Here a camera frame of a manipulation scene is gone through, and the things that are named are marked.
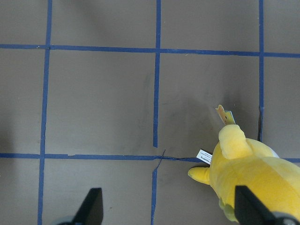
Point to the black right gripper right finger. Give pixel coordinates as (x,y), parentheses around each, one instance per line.
(249,210)

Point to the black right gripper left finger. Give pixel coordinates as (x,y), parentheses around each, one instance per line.
(91,211)

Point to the yellow dinosaur plush toy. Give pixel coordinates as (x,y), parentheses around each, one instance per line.
(241,161)

